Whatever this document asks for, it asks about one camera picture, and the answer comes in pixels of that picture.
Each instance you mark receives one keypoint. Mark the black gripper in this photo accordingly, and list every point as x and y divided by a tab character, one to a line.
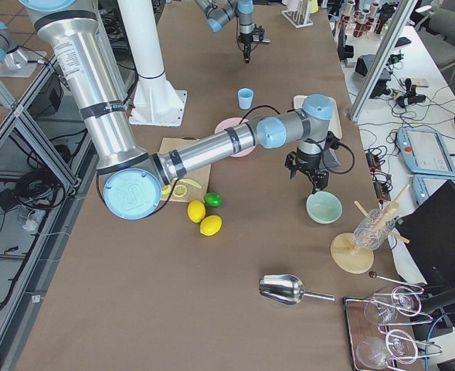
246	39
307	163

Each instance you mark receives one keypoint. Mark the light blue plastic cup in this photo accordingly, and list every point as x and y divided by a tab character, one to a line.
245	98

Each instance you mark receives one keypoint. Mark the pink plastic cup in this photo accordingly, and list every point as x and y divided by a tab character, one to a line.
295	5

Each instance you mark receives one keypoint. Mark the pink bowl of ice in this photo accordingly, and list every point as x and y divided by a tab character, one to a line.
225	125

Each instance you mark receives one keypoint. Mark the yellow plastic cup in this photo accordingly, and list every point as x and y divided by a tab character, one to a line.
313	6

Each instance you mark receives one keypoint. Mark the steel ice scoop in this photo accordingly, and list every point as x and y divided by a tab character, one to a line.
288	289

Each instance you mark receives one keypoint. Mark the grey folded cloth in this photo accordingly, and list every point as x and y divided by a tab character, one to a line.
330	160

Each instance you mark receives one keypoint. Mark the green ceramic bowl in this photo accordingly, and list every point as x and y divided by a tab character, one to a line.
323	207

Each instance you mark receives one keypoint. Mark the cream rabbit tray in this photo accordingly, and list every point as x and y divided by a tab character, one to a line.
321	107

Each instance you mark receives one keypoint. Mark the clear textured glass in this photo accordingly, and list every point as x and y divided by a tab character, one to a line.
372	232

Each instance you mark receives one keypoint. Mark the wooden mug tree stand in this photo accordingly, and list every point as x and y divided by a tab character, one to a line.
353	252

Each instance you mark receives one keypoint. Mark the green lime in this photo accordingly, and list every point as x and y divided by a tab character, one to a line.
213	199

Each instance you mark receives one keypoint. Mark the whole lemon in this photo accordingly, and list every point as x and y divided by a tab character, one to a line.
196	211
210	225

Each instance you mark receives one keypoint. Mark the wooden cutting board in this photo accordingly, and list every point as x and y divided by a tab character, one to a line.
191	162

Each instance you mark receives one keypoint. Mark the blue teach pendant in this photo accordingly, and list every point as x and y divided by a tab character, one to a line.
424	152
425	185

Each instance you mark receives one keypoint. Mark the yellow plastic knife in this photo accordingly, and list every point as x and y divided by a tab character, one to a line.
192	182

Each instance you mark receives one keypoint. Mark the lemon half slice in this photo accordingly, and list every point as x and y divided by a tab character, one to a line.
166	190
180	191

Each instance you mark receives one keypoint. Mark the black computer monitor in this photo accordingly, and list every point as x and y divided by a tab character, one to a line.
431	233

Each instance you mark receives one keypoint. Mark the wine glass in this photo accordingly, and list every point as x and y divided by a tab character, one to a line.
396	349
385	308

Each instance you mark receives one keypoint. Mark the black framed tray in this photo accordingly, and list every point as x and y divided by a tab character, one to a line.
382	338

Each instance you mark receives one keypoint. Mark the white wire cup rack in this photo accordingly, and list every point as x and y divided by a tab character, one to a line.
298	19

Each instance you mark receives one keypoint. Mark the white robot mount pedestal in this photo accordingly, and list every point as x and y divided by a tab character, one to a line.
156	102

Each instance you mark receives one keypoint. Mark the aluminium frame post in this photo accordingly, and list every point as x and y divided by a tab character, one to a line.
398	21

